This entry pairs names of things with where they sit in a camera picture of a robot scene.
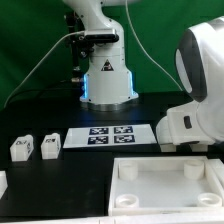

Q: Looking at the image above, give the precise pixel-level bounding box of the white obstacle piece left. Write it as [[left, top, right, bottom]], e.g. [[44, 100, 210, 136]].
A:
[[0, 171, 8, 199]]

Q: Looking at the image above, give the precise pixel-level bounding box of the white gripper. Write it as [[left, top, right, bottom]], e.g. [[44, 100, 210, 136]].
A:
[[155, 115, 177, 153]]

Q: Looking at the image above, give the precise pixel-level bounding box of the white sheet with markers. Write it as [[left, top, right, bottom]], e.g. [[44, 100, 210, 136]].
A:
[[63, 124, 156, 149]]

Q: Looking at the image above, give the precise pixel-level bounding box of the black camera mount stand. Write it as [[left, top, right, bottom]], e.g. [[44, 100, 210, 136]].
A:
[[64, 11, 93, 83]]

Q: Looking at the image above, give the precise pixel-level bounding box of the white square table top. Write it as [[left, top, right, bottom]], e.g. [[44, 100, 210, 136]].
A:
[[108, 156, 224, 216]]

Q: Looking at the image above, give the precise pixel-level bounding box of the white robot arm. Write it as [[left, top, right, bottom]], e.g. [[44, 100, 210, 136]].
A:
[[63, 0, 224, 151]]

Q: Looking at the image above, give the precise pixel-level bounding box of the grey cable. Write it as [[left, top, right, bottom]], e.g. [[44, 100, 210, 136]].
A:
[[2, 0, 184, 110]]

